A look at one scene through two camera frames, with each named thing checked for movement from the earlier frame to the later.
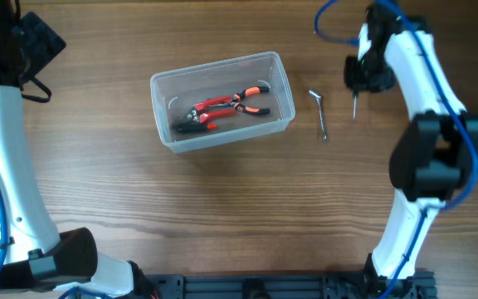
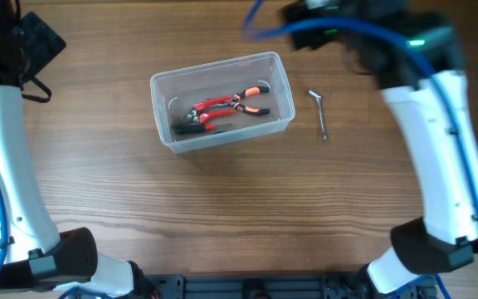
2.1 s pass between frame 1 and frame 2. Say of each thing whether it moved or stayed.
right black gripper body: moved
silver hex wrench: stayed
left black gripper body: stayed
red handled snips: stayed
